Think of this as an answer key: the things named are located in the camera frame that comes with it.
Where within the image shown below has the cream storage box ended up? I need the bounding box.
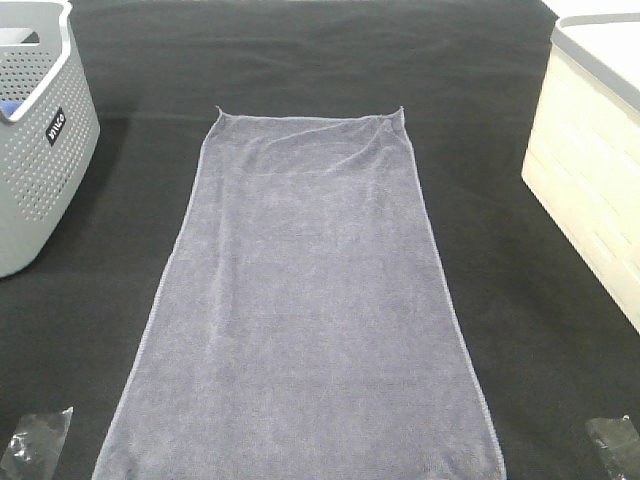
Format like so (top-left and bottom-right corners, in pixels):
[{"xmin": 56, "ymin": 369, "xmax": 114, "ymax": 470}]
[{"xmin": 522, "ymin": 12, "xmax": 639, "ymax": 326}]

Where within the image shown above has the clear tape strip right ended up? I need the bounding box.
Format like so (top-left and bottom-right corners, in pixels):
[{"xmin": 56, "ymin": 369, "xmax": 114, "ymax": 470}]
[{"xmin": 585, "ymin": 415, "xmax": 639, "ymax": 480}]

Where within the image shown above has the clear tape strip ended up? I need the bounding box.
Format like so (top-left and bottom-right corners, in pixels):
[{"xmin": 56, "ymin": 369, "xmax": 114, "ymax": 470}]
[
  {"xmin": 1, "ymin": 406, "xmax": 74, "ymax": 480},
  {"xmin": 585, "ymin": 415, "xmax": 639, "ymax": 480}
]

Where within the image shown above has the black table mat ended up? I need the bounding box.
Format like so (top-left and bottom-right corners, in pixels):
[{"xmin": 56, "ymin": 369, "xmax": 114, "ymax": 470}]
[{"xmin": 1, "ymin": 1, "xmax": 639, "ymax": 479}]

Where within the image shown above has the grey perforated laundry basket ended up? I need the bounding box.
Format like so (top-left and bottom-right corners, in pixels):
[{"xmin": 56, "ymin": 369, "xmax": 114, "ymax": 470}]
[{"xmin": 1, "ymin": 1, "xmax": 100, "ymax": 277}]

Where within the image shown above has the blue towel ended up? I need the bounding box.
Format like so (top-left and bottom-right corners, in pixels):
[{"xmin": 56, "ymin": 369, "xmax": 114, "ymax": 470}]
[{"xmin": 0, "ymin": 100, "xmax": 22, "ymax": 118}]

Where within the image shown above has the grey purple towel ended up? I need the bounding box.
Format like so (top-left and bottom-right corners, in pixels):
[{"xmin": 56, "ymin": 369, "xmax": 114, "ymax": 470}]
[{"xmin": 93, "ymin": 111, "xmax": 506, "ymax": 479}]

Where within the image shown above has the clear tape strip left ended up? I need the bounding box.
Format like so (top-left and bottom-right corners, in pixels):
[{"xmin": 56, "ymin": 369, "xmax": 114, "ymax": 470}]
[{"xmin": 1, "ymin": 406, "xmax": 74, "ymax": 480}]

